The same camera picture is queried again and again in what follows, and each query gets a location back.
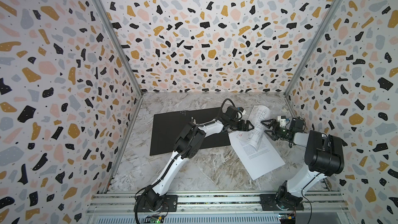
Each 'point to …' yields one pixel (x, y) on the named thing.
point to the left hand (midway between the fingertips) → (252, 126)
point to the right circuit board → (287, 218)
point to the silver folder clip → (194, 122)
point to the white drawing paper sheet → (257, 114)
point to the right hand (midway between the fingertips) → (262, 123)
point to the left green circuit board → (154, 220)
